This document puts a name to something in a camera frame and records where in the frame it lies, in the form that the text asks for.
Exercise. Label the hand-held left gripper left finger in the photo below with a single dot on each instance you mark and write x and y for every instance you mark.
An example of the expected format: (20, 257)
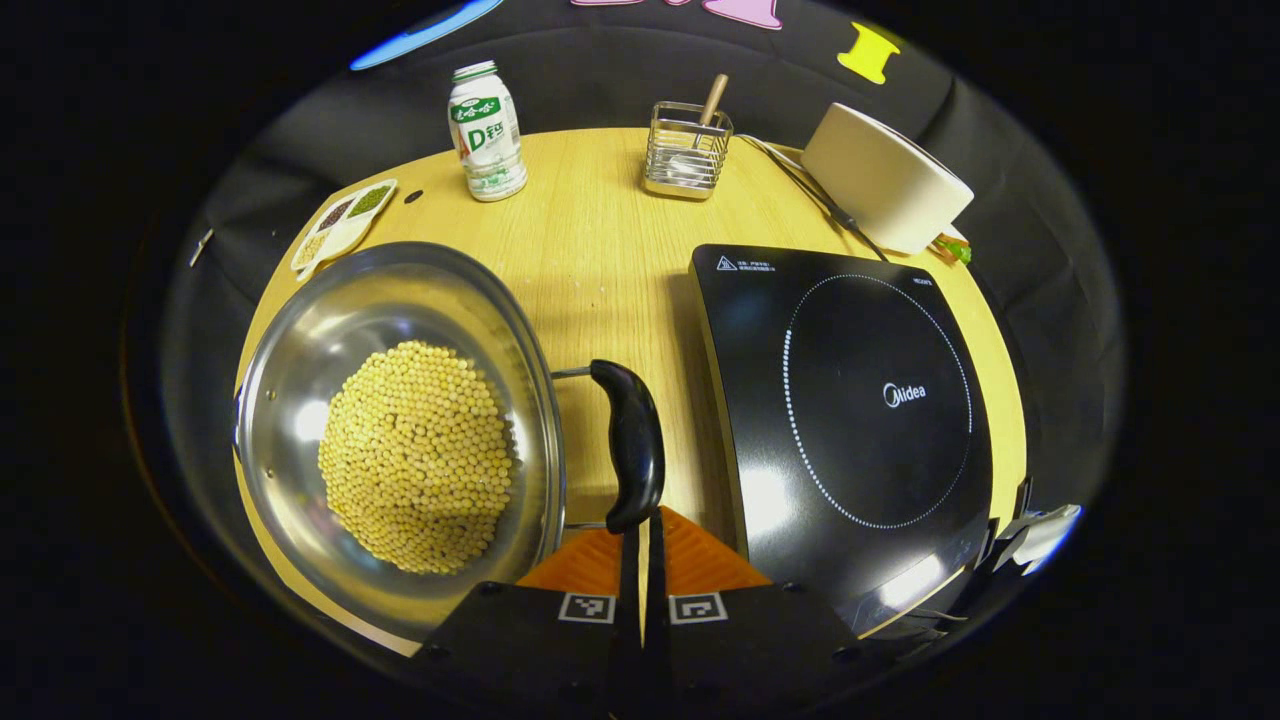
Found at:
(630, 600)

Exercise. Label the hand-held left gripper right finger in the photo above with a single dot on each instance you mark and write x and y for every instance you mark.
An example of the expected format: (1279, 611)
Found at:
(657, 600)

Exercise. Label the black induction cooktop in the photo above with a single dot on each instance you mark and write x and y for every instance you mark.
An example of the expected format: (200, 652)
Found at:
(850, 400)

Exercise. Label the stainless steel pot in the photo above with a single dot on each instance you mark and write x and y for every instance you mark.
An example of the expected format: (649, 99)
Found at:
(300, 400)

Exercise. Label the pile of soybeans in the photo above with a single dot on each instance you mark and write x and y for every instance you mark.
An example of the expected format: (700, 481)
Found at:
(415, 460)

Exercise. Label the toy sandwich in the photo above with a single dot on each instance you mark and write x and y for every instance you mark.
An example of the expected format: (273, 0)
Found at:
(952, 250)

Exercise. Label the white toaster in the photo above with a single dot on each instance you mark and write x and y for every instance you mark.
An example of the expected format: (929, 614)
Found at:
(880, 180)

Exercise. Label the white divided bean plate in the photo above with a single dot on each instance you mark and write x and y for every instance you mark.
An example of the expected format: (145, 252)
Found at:
(342, 225)

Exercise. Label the white green-label drink bottle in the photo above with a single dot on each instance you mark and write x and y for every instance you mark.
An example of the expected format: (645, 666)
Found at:
(488, 140)

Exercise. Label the wooden stick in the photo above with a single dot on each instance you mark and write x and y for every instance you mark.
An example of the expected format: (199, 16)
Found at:
(713, 98)

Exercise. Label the silver cloth clip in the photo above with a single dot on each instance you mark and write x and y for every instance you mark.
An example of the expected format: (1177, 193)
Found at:
(201, 247)

